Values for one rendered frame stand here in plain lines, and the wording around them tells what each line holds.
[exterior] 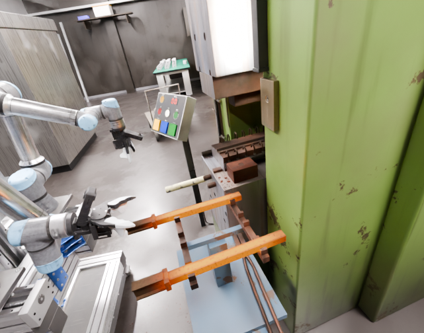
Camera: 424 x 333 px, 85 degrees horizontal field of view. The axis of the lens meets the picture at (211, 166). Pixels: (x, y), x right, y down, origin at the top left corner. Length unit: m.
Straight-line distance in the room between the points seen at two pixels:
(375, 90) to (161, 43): 8.86
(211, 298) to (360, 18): 0.94
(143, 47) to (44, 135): 6.24
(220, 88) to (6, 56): 3.15
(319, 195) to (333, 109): 0.31
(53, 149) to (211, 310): 3.47
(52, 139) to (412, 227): 3.86
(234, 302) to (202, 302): 0.11
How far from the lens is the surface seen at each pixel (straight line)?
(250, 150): 1.15
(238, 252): 0.69
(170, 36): 9.42
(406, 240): 1.29
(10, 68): 3.85
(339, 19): 0.72
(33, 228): 0.86
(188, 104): 1.50
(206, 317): 0.92
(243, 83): 1.04
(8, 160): 4.37
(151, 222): 0.87
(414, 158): 1.11
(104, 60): 9.78
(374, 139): 0.94
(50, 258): 0.92
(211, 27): 0.93
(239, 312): 0.91
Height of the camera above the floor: 1.52
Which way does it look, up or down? 30 degrees down
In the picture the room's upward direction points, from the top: 9 degrees counter-clockwise
